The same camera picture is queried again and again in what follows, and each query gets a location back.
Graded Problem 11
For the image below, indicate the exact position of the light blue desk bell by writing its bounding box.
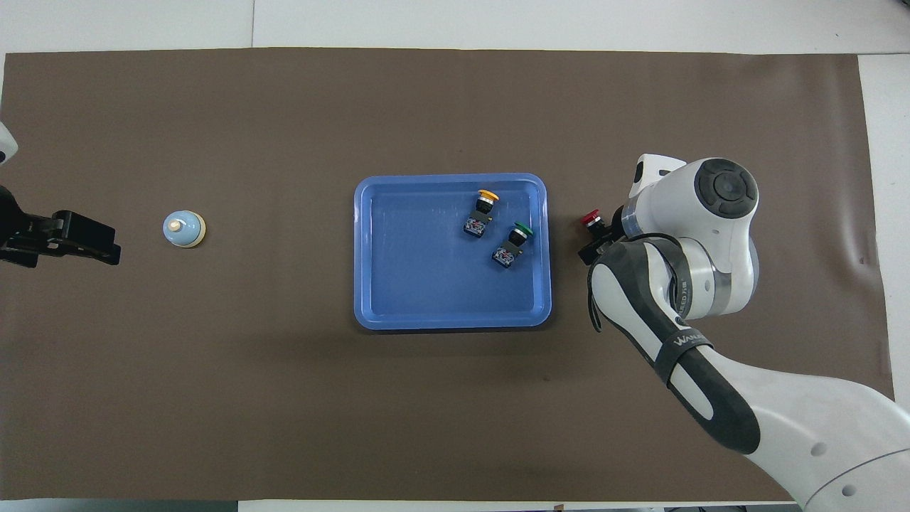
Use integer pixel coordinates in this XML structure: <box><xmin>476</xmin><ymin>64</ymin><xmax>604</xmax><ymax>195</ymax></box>
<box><xmin>162</xmin><ymin>210</ymin><xmax>207</xmax><ymax>250</ymax></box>

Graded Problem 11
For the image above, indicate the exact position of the green push button switch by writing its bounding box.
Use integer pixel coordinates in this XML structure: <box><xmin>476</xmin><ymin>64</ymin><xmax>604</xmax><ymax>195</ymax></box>
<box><xmin>491</xmin><ymin>222</ymin><xmax>536</xmax><ymax>270</ymax></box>

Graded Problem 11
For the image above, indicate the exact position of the brown table mat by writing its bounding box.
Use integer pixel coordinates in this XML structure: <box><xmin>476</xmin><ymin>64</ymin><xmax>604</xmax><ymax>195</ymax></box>
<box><xmin>0</xmin><ymin>47</ymin><xmax>906</xmax><ymax>503</ymax></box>

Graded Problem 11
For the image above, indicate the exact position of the yellow push button switch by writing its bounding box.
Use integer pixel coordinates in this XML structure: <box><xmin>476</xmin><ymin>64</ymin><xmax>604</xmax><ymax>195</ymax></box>
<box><xmin>463</xmin><ymin>189</ymin><xmax>500</xmax><ymax>238</ymax></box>

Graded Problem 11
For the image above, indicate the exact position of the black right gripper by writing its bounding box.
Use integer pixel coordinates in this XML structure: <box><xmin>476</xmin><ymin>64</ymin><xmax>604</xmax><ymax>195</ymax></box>
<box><xmin>579</xmin><ymin>206</ymin><xmax>627</xmax><ymax>265</ymax></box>

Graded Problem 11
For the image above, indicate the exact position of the blue plastic tray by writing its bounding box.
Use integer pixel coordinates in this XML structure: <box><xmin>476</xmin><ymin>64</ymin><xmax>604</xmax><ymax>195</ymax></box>
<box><xmin>353</xmin><ymin>173</ymin><xmax>553</xmax><ymax>331</ymax></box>

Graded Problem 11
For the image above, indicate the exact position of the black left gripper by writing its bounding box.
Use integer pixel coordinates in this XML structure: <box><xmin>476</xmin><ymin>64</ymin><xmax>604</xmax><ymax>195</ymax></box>
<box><xmin>0</xmin><ymin>183</ymin><xmax>122</xmax><ymax>268</ymax></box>

